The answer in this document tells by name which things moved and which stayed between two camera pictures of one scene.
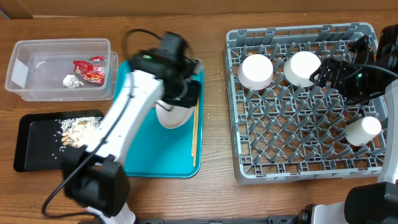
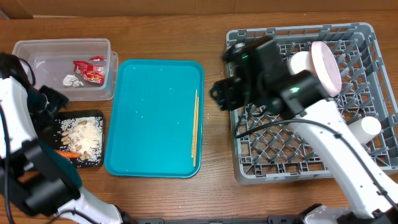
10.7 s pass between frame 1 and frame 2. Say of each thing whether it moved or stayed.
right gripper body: moved
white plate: moved
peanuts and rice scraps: stayed
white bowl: stayed
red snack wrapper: stayed
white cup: stayed
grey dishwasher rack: stayed
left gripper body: moved
